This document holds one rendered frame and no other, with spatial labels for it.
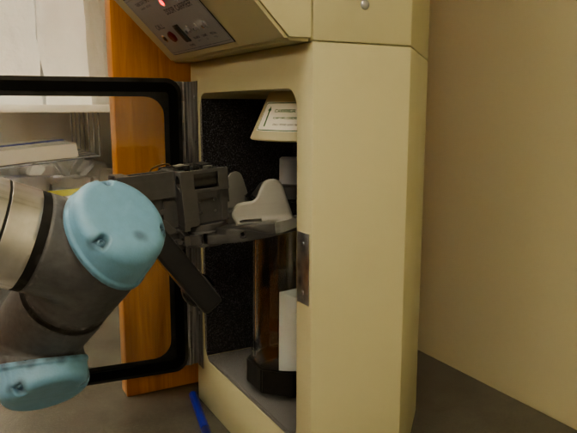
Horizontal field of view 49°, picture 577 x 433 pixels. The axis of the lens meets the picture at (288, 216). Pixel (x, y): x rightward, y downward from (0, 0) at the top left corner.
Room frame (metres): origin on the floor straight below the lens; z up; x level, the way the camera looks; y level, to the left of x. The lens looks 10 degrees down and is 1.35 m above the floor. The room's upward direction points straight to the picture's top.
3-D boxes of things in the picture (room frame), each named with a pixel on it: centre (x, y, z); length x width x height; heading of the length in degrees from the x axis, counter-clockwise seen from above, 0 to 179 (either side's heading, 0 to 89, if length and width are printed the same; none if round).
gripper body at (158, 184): (0.67, 0.12, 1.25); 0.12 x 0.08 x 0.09; 119
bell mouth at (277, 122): (0.75, -0.04, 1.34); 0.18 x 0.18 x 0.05
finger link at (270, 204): (0.67, 0.01, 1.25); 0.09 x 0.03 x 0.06; 95
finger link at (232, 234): (0.66, 0.06, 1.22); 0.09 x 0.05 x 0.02; 95
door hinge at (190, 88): (0.85, 0.13, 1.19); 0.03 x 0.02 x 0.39; 28
